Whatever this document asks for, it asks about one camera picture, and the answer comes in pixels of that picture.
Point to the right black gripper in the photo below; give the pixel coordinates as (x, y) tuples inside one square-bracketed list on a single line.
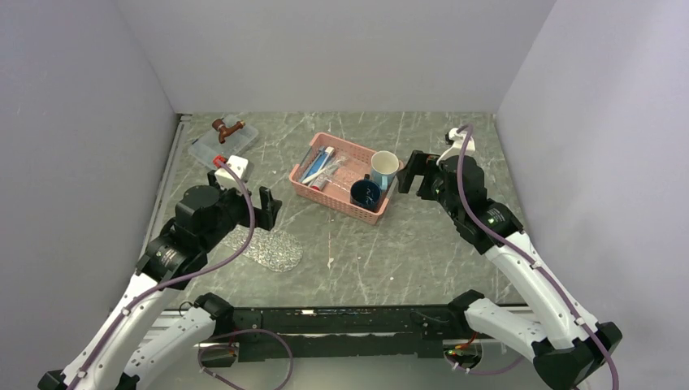
[(423, 163)]

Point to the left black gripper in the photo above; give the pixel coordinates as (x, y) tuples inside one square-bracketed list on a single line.
[(265, 216)]

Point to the white and blue mug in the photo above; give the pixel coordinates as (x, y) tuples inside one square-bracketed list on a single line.
[(383, 167)]

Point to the clear textured oval tray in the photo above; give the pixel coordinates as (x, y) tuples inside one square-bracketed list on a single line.
[(275, 250)]

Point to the pink plastic basket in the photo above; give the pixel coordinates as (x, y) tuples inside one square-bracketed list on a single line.
[(322, 139)]

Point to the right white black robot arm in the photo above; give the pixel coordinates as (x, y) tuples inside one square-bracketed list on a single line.
[(565, 343)]

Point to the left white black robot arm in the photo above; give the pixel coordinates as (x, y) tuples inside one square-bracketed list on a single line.
[(114, 359)]

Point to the white red toothpaste tube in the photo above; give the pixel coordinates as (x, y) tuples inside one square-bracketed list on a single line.
[(322, 183)]

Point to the white toothbrush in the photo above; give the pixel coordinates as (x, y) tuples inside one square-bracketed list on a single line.
[(317, 172)]

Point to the blue toothpaste tube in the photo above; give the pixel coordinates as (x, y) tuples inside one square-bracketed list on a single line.
[(324, 153)]

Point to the dark blue mug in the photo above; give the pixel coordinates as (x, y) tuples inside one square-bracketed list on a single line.
[(366, 194)]

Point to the clear plastic organizer box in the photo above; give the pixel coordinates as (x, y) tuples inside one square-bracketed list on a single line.
[(206, 147)]

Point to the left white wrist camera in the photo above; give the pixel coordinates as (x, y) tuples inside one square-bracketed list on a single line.
[(231, 171)]

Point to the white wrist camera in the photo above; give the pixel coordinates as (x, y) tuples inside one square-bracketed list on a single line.
[(231, 171), (458, 139)]

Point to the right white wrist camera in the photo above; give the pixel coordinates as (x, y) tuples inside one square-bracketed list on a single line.
[(458, 139)]

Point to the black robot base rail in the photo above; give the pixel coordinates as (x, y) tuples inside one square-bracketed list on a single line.
[(253, 334)]

